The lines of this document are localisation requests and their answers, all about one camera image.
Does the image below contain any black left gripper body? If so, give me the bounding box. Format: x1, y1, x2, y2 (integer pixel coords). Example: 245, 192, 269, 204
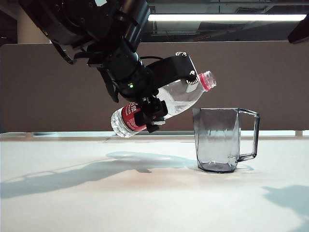
139, 93, 169, 119

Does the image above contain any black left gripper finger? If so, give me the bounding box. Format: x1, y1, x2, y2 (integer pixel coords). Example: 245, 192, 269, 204
134, 112, 167, 134

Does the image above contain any clear red-label water bottle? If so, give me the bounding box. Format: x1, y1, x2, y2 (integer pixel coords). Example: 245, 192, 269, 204
111, 71, 217, 139

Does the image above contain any brown desk partition panel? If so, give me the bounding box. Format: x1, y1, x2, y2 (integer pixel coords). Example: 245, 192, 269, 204
0, 43, 309, 133

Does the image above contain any white ceiling light strip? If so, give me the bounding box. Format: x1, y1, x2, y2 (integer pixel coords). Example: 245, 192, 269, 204
147, 14, 307, 22

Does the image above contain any beige round column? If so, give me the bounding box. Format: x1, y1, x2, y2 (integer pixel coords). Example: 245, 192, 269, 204
16, 8, 50, 44

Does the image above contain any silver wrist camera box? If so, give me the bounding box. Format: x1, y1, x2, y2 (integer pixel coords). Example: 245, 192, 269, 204
184, 82, 201, 94

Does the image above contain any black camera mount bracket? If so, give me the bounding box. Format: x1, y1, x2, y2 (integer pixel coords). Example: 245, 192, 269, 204
144, 51, 201, 89

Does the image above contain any grey transparent handled cup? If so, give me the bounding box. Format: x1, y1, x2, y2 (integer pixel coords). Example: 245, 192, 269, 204
192, 108, 261, 174

